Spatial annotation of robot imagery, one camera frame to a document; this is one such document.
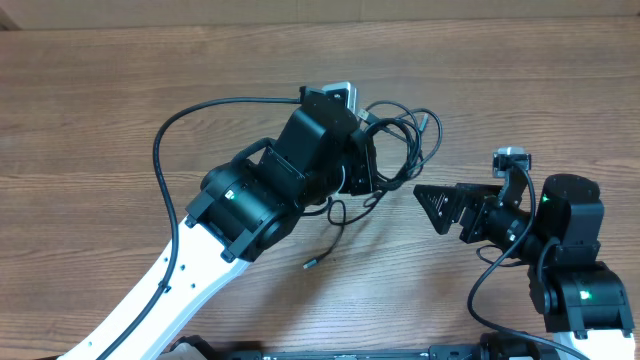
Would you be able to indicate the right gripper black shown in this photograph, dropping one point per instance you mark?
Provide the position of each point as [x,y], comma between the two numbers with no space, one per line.
[477,205]

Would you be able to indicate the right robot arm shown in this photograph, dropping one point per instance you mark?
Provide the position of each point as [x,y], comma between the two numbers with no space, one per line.
[554,234]

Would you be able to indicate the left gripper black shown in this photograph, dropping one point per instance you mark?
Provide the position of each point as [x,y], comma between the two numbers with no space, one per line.
[361,154]

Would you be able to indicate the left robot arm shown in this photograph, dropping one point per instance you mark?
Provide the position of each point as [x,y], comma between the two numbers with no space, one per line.
[243,207]

